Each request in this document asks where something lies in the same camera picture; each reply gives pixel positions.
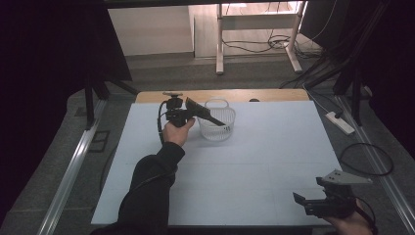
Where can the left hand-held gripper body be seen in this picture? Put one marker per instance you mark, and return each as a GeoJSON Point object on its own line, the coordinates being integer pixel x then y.
{"type": "Point", "coordinates": [174, 112]}

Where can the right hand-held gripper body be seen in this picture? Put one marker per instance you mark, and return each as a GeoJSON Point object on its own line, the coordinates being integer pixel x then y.
{"type": "Point", "coordinates": [336, 199]}

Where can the white plastic mesh basket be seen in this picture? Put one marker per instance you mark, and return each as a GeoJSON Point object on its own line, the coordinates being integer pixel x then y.
{"type": "Point", "coordinates": [218, 127]}

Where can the person's left hand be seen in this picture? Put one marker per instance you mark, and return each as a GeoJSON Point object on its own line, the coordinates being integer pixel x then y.
{"type": "Point", "coordinates": [176, 134]}

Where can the person's right hand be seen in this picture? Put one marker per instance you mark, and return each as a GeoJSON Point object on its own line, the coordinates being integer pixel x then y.
{"type": "Point", "coordinates": [350, 225]}

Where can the pale blue table mat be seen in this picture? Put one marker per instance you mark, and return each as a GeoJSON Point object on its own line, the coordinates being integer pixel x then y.
{"type": "Point", "coordinates": [254, 176]}

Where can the white power strip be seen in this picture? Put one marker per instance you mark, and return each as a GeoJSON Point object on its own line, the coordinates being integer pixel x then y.
{"type": "Point", "coordinates": [339, 122]}

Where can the small black knob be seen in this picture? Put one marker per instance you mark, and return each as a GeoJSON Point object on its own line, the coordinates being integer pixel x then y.
{"type": "Point", "coordinates": [254, 100]}

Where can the black metal stand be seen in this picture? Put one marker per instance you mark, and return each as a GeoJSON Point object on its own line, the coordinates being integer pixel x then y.
{"type": "Point", "coordinates": [89, 104]}
{"type": "Point", "coordinates": [356, 98]}

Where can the aluminium rail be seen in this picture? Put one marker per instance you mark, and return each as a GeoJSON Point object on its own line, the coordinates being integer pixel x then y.
{"type": "Point", "coordinates": [70, 176]}
{"type": "Point", "coordinates": [375, 156]}

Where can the white desk frame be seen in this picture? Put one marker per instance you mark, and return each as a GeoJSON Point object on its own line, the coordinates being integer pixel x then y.
{"type": "Point", "coordinates": [220, 49]}

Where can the black floor bracket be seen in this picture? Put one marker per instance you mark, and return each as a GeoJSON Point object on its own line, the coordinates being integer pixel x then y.
{"type": "Point", "coordinates": [99, 141]}

